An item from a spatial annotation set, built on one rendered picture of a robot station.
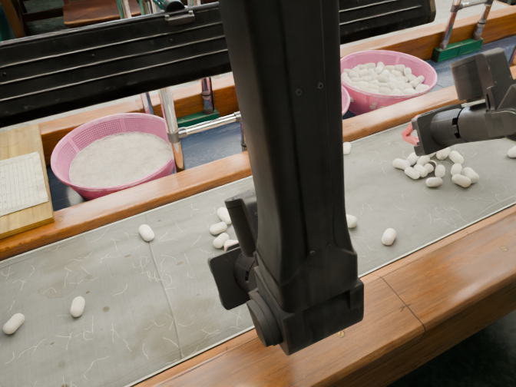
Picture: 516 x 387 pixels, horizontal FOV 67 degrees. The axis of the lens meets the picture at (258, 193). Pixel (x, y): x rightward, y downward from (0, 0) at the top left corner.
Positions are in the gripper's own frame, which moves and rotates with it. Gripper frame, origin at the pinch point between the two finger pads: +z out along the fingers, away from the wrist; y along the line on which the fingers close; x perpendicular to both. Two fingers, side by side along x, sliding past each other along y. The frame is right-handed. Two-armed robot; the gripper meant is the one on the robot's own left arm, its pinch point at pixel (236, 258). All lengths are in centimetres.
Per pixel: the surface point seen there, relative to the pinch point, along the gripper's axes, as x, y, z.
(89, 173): -20.1, 16.2, 35.8
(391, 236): 6.5, -26.6, 1.1
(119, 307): 2.5, 17.3, 9.1
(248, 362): 11.8, 3.8, -5.6
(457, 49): -27, -104, 47
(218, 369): 11.3, 7.6, -4.9
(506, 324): 67, -93, 46
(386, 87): -20, -62, 35
